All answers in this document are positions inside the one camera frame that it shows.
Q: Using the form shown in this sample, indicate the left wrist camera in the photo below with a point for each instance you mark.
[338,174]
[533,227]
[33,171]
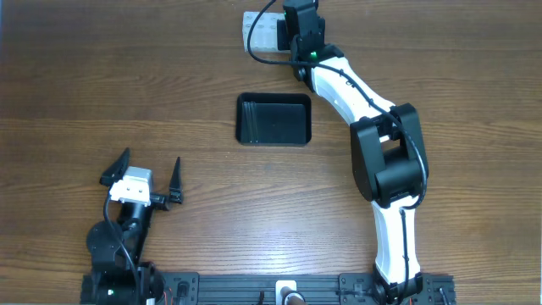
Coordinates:
[131,186]

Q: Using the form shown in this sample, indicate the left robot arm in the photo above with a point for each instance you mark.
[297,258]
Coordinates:
[106,245]

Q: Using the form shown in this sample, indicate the clear test tube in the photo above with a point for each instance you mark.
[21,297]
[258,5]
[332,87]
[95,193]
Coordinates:
[246,123]
[251,123]
[256,123]

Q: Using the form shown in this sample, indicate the mounting rail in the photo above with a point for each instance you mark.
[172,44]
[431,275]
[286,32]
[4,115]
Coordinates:
[237,290]

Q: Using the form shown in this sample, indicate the white test tube rack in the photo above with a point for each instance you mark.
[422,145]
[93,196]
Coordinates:
[262,31]

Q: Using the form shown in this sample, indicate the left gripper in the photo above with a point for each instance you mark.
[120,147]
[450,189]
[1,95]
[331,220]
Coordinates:
[161,201]

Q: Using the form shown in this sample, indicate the black tray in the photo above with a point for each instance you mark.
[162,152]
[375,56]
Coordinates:
[281,123]

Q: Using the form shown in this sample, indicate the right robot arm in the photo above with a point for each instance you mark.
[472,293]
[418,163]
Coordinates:
[389,165]

